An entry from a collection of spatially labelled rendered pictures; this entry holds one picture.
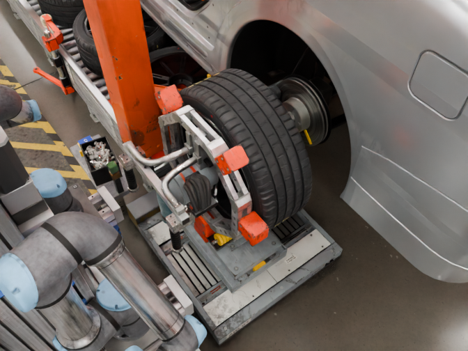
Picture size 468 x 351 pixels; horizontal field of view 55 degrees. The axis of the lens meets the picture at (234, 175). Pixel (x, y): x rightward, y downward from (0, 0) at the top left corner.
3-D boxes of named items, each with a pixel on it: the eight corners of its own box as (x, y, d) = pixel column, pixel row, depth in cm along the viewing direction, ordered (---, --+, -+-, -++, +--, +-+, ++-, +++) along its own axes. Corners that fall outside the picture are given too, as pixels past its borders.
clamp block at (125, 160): (147, 161, 175) (145, 152, 171) (127, 171, 172) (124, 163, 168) (141, 152, 178) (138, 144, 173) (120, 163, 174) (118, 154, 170)
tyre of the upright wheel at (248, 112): (256, 206, 225) (338, 216, 165) (218, 230, 216) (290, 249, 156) (198, 84, 213) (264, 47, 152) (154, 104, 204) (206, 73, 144)
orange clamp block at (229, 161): (241, 166, 155) (251, 161, 146) (222, 176, 152) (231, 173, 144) (231, 148, 154) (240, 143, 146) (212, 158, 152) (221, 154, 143)
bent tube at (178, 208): (225, 189, 158) (225, 170, 149) (178, 216, 151) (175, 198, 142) (197, 157, 166) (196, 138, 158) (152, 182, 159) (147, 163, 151)
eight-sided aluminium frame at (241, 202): (248, 251, 188) (255, 171, 144) (235, 260, 185) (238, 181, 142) (179, 168, 214) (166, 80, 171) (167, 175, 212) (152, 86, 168)
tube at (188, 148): (193, 154, 167) (192, 134, 159) (148, 178, 160) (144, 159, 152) (169, 126, 176) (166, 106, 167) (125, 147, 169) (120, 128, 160)
